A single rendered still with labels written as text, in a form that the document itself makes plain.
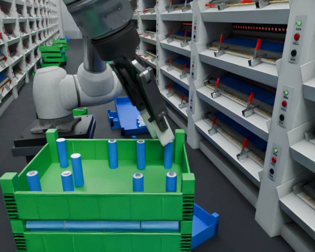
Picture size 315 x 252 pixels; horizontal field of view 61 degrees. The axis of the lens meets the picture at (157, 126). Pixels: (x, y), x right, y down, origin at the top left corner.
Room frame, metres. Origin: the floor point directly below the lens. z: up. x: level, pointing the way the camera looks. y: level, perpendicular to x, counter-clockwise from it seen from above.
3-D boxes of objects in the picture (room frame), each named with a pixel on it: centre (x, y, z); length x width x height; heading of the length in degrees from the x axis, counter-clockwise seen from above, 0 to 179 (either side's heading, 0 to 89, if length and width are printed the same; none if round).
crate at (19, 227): (0.45, 0.09, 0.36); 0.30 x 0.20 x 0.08; 90
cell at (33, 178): (0.39, 0.21, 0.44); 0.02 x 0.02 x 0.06
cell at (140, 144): (0.51, 0.04, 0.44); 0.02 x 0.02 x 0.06
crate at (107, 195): (0.45, 0.09, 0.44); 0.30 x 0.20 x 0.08; 90
